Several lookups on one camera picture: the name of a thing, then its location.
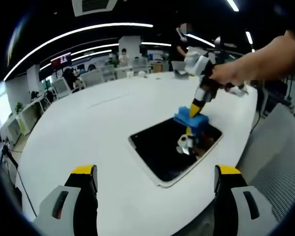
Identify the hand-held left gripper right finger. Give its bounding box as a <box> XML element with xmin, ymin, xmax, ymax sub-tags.
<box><xmin>213</xmin><ymin>164</ymin><xmax>278</xmax><ymax>236</ymax></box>

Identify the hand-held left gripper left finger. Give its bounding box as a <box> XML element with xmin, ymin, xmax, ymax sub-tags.
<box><xmin>32</xmin><ymin>164</ymin><xmax>99</xmax><ymax>236</ymax></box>

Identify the blue cleaning cloth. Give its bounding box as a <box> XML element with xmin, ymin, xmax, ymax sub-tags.
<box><xmin>173</xmin><ymin>105</ymin><xmax>210</xmax><ymax>130</ymax></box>

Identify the person's right hand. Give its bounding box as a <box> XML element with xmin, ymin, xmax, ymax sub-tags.
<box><xmin>208</xmin><ymin>57</ymin><xmax>252</xmax><ymax>91</ymax></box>

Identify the grey box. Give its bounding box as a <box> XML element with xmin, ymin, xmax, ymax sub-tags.
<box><xmin>171</xmin><ymin>61</ymin><xmax>187</xmax><ymax>72</ymax></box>

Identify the dark grey pouch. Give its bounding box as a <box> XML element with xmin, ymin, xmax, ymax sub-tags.
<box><xmin>174</xmin><ymin>70</ymin><xmax>190</xmax><ymax>81</ymax></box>

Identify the slanted ceiling light strip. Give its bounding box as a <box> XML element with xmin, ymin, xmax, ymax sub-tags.
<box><xmin>186</xmin><ymin>33</ymin><xmax>216</xmax><ymax>47</ymax></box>

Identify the white crumpled item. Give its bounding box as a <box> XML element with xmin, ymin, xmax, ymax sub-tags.
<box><xmin>226</xmin><ymin>85</ymin><xmax>249</xmax><ymax>98</ymax></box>

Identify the white mesh office chair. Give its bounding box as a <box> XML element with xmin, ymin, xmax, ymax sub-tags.
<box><xmin>132</xmin><ymin>58</ymin><xmax>149</xmax><ymax>74</ymax></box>
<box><xmin>236</xmin><ymin>103</ymin><xmax>295</xmax><ymax>236</ymax></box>

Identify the short ceiling light strip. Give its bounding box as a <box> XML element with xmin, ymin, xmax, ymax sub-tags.
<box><xmin>226</xmin><ymin>0</ymin><xmax>239</xmax><ymax>12</ymax></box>

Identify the black tripod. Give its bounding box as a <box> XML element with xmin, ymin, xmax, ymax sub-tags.
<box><xmin>0</xmin><ymin>145</ymin><xmax>19</xmax><ymax>168</ymax></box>

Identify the white shelf desk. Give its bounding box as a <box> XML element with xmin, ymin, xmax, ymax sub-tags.
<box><xmin>4</xmin><ymin>98</ymin><xmax>50</xmax><ymax>143</ymax></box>

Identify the ceiling air vent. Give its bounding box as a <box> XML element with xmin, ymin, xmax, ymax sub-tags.
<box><xmin>71</xmin><ymin>0</ymin><xmax>118</xmax><ymax>17</ymax></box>

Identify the long curved ceiling light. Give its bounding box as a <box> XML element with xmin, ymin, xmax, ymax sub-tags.
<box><xmin>3</xmin><ymin>23</ymin><xmax>153</xmax><ymax>81</ymax></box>

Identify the red display screen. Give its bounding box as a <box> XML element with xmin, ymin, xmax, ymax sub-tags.
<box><xmin>51</xmin><ymin>53</ymin><xmax>72</xmax><ymax>68</ymax></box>

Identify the black cable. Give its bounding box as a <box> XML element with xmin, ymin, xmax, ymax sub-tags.
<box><xmin>15</xmin><ymin>166</ymin><xmax>38</xmax><ymax>217</ymax></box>

